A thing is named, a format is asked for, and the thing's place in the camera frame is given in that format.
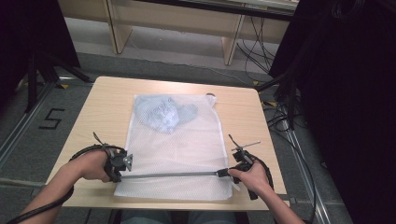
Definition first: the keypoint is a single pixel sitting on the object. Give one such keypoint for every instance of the person's right hand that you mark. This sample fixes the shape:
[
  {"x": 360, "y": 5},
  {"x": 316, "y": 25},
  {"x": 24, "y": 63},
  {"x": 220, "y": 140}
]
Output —
[{"x": 252, "y": 179}]

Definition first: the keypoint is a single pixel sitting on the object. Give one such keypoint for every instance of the light wooden shelf unit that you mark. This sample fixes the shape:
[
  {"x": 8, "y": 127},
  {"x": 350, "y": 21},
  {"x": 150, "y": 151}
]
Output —
[{"x": 174, "y": 18}]

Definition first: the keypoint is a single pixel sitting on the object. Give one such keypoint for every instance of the aluminium floor rail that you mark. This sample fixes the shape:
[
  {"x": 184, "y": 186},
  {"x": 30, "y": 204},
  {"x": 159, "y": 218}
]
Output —
[
  {"x": 21, "y": 130},
  {"x": 306, "y": 174}
]

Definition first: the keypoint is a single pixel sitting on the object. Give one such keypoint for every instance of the black metal stand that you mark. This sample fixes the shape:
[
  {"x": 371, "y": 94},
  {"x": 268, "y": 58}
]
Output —
[
  {"x": 286, "y": 84},
  {"x": 46, "y": 71}
]

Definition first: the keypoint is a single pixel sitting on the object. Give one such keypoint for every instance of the dark curtain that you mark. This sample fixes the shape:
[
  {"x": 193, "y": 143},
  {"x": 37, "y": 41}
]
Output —
[
  {"x": 348, "y": 93},
  {"x": 31, "y": 31}
]

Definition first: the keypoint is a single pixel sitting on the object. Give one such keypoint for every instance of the white mesh laundry bag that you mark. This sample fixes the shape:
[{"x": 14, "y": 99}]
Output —
[{"x": 174, "y": 152}]

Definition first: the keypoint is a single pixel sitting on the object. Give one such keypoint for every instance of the person's left hand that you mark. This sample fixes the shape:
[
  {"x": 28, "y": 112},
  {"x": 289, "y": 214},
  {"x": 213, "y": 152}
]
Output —
[{"x": 93, "y": 166}]

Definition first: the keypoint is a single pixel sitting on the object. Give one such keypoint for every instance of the light blue garment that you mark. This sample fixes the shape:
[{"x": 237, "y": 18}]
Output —
[{"x": 165, "y": 113}]

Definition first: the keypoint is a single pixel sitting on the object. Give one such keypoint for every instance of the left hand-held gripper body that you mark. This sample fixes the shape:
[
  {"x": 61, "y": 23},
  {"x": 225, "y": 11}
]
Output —
[{"x": 117, "y": 163}]

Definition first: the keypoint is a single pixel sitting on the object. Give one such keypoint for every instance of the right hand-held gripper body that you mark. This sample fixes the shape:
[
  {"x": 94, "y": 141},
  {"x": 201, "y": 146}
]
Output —
[{"x": 243, "y": 158}]

